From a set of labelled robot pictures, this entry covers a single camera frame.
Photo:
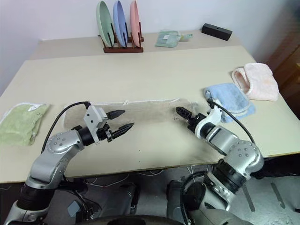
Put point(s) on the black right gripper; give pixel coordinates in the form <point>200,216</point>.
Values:
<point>195,122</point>

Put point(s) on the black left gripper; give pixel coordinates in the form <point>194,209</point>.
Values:
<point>105,134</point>

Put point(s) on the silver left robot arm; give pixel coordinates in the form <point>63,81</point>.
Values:
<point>58,143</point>

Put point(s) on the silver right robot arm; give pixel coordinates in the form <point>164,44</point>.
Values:
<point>243,152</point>

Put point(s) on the beige towel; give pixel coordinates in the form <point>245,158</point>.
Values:
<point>145,112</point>

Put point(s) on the blue towel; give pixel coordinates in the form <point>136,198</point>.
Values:
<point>230,98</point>

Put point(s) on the pink towel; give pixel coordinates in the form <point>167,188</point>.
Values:
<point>257,82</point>

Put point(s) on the green towel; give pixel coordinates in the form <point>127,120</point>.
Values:
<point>18,124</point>

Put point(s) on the dark wooden plate rack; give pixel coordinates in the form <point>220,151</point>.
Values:
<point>123,49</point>

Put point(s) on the small mint green tool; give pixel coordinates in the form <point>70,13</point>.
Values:
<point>186,37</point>

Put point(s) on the folded mint green cloth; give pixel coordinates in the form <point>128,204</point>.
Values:
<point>167,38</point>

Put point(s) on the black rectangular box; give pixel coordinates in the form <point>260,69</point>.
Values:
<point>216,31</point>

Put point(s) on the blue plate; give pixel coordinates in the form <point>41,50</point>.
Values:
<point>120,21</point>

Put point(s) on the green plate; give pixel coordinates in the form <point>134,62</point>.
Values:
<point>104,21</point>

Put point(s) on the pink plate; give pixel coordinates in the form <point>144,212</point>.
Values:
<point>135,20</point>

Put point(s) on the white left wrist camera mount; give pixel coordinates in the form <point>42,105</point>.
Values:
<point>92,117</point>

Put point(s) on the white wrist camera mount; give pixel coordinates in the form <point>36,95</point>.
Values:
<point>92,117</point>
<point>215,115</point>

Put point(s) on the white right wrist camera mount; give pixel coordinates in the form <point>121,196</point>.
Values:
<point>215,115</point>

